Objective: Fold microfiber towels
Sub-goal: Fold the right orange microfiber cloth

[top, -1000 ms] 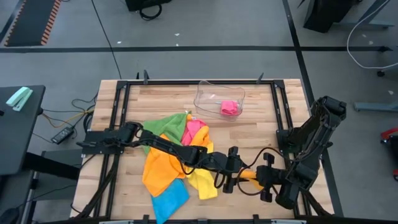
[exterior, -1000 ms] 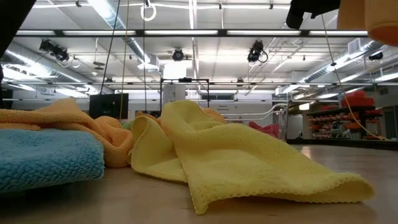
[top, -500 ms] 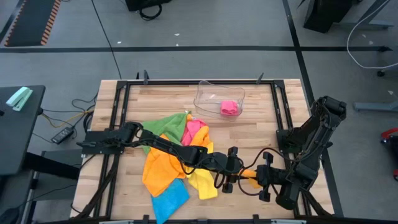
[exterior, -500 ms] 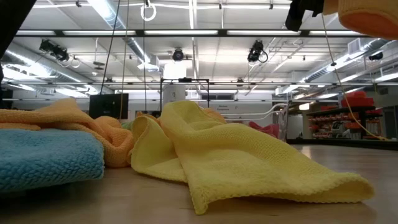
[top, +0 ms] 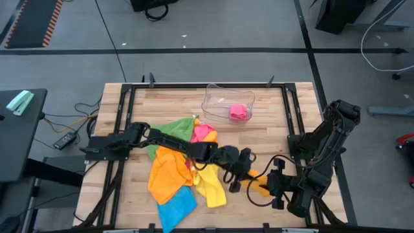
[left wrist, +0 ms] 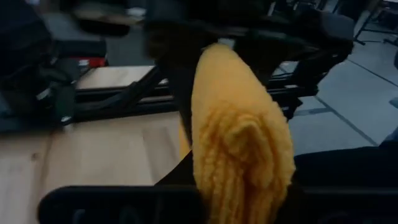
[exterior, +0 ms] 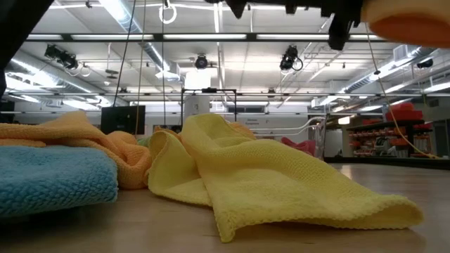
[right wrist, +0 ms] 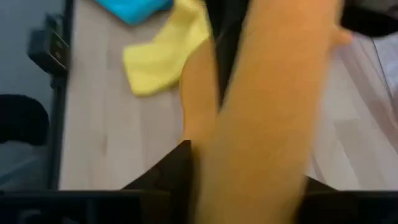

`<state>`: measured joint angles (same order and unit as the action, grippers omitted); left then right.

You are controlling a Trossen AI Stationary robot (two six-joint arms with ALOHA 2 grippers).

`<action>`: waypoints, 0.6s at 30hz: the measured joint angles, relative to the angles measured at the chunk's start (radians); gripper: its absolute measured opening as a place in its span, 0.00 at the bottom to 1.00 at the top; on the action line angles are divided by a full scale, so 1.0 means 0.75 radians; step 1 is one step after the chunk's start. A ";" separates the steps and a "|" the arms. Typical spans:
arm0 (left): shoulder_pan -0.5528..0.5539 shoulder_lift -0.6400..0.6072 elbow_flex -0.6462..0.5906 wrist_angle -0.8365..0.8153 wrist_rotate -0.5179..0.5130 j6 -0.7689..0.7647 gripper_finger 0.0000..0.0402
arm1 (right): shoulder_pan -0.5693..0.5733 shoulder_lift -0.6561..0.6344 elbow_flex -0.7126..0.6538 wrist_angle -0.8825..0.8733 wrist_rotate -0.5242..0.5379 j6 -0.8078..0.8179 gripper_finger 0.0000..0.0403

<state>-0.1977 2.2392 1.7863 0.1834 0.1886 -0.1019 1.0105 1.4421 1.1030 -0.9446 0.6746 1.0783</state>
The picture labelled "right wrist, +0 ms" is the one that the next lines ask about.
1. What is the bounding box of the black table-edge camera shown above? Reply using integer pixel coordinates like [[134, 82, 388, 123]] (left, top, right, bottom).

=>
[[27, 14, 71, 75]]

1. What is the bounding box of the black aluminium table frame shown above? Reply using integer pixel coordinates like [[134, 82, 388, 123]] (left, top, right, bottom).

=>
[[46, 0, 75, 190]]

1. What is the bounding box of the orange microfiber towel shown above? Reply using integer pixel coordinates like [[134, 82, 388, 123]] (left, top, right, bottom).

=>
[[180, 0, 354, 224]]

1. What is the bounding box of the blue microfiber towel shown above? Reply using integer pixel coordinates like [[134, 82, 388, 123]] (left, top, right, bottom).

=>
[[95, 0, 175, 26]]

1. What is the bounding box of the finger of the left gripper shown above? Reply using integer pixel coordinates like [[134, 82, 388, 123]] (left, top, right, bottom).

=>
[[205, 0, 249, 108]]

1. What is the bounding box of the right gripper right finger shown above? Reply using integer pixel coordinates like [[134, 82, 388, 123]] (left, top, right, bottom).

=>
[[303, 175, 337, 191]]

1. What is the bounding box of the yellow microfiber towel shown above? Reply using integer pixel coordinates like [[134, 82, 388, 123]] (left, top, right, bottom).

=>
[[123, 0, 212, 96]]

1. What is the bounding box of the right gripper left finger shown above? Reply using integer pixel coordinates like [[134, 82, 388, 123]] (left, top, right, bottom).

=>
[[123, 139, 192, 224]]

